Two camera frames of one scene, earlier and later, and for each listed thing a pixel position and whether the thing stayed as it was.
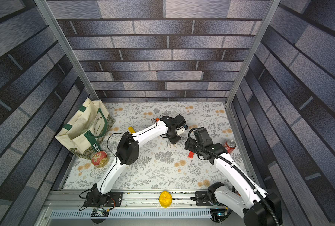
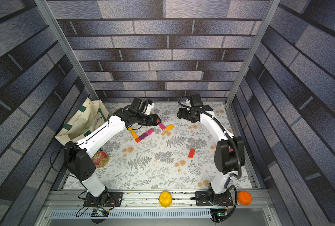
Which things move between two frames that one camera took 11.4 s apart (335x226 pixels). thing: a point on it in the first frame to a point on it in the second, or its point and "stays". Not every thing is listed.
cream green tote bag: [83, 133] stays
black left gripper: [176, 140] to [154, 120]
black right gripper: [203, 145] to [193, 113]
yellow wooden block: [131, 130] stays
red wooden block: [191, 154] stays
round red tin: [100, 159] stays
